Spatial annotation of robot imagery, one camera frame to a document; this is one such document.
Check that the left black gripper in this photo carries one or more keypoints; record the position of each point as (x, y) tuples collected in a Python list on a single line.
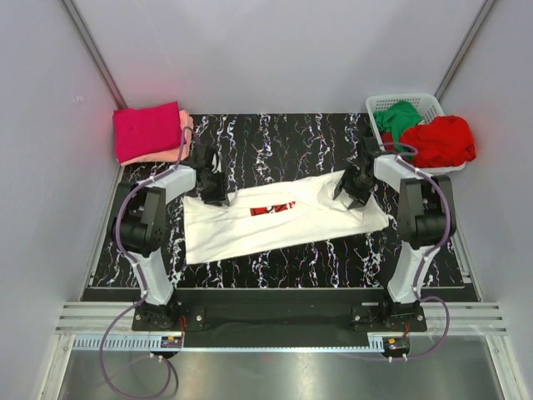
[(220, 197)]

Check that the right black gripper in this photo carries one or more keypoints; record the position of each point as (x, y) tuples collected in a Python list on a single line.
[(358, 197)]

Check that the white printed t-shirt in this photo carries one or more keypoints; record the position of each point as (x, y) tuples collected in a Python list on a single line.
[(272, 216)]

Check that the red t-shirt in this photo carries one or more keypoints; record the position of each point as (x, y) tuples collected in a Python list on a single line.
[(446, 142)]

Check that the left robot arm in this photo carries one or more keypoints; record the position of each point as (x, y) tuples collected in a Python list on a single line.
[(137, 226)]

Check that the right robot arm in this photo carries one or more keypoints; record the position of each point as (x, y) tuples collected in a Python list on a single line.
[(426, 218)]

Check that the folded salmon pink t-shirt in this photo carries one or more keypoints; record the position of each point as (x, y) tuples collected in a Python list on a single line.
[(173, 154)]

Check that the black marble pattern mat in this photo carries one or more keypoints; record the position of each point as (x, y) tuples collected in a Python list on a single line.
[(258, 149)]

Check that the green t-shirt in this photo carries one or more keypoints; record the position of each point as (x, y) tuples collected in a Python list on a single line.
[(395, 120)]

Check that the folded magenta t-shirt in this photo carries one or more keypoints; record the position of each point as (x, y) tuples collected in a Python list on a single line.
[(145, 130)]

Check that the white plastic laundry basket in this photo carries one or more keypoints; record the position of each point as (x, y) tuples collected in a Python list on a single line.
[(425, 104)]

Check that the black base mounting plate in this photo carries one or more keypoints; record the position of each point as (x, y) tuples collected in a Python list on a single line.
[(231, 336)]

